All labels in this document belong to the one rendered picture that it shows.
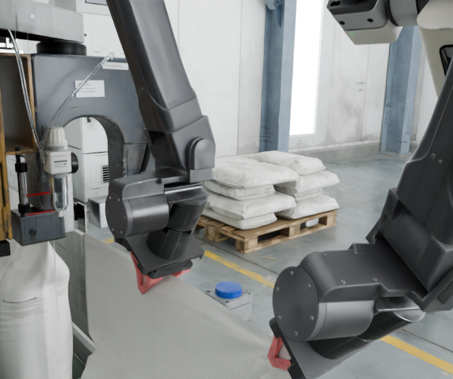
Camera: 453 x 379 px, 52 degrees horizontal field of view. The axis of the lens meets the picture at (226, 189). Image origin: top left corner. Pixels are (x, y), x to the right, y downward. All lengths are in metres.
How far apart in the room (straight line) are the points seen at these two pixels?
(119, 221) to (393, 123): 8.92
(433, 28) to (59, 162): 0.61
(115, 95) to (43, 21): 0.18
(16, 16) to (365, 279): 0.62
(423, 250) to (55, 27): 0.69
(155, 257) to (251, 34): 6.11
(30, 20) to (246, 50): 5.86
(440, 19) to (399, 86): 8.57
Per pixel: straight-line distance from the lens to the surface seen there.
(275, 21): 6.85
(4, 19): 0.76
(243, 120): 6.60
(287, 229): 3.97
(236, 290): 1.05
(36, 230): 0.90
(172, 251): 0.64
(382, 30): 0.86
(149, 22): 0.55
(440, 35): 0.76
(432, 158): 0.34
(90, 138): 4.69
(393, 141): 9.40
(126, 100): 0.93
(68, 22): 0.91
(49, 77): 0.87
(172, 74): 0.57
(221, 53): 6.31
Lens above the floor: 1.30
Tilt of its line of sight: 13 degrees down
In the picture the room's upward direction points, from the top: 1 degrees clockwise
